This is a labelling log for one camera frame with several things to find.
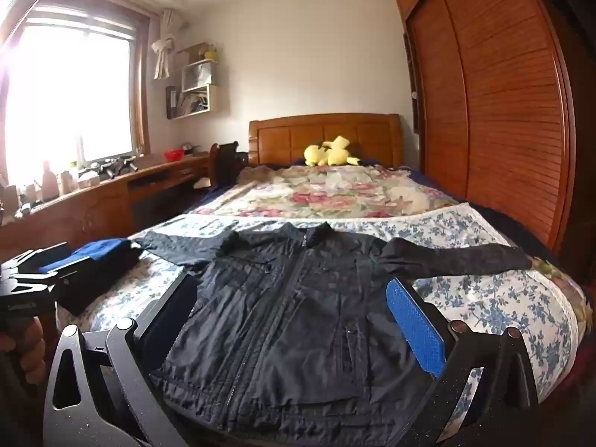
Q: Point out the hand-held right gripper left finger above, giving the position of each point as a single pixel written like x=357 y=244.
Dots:
x=172 y=309

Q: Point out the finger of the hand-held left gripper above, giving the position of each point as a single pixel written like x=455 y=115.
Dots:
x=60 y=265

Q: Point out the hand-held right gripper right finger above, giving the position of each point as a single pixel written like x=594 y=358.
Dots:
x=412 y=321

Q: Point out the black jacket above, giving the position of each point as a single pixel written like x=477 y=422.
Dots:
x=298 y=316

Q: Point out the person's left forearm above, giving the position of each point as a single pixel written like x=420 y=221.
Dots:
x=14 y=405

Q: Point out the person's left hand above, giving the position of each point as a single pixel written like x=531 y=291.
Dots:
x=35 y=349

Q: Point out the folded black garment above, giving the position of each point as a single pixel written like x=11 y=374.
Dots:
x=116 y=279

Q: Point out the wooden desk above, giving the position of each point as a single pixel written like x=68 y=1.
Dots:
x=93 y=209

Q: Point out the blue floral bed sheet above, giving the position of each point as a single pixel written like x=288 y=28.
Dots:
x=489 y=307

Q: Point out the brown bottle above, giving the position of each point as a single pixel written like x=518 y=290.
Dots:
x=49 y=181

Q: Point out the white tissue box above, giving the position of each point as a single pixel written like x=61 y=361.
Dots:
x=88 y=178

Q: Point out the black hand-held device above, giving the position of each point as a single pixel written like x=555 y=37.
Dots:
x=125 y=164
x=103 y=170

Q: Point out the navy bed sheet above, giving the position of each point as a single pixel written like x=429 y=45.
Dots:
x=526 y=237

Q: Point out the pink floral quilt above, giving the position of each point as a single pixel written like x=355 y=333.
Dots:
x=335 y=191

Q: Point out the red bowl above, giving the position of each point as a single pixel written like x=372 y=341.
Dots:
x=174 y=154

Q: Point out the wooden chair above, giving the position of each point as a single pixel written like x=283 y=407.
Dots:
x=228 y=163

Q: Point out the window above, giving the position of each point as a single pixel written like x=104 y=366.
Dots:
x=70 y=93

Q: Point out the yellow plush toy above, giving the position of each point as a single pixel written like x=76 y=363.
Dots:
x=328 y=153

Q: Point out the dark file binder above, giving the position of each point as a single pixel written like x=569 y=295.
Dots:
x=171 y=102

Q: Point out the wooden bed headboard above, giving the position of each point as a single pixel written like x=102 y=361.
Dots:
x=279 y=137

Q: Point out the wooden slatted wardrobe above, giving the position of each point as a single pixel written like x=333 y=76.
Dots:
x=489 y=102

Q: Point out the white paper bag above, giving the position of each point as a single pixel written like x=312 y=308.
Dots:
x=198 y=77

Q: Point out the tied beige curtain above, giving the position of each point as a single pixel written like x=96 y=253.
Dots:
x=163 y=51

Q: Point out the wooden corner shelf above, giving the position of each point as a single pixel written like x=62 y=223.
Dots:
x=410 y=65

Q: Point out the white wall shelf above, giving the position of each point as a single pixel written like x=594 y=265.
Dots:
x=198 y=98

